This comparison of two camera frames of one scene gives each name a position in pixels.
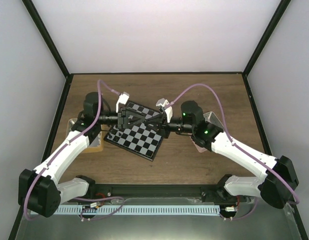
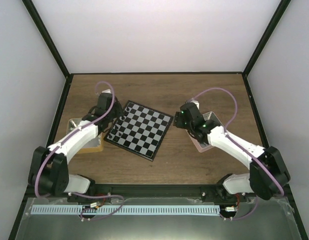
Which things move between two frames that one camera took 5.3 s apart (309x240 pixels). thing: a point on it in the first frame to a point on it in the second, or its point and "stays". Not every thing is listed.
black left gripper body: x=121 y=121 to x=118 y=114
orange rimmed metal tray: x=96 y=145 stays
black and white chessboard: x=141 y=139 stays
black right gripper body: x=165 y=132 to x=180 y=124
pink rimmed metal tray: x=210 y=117 stays
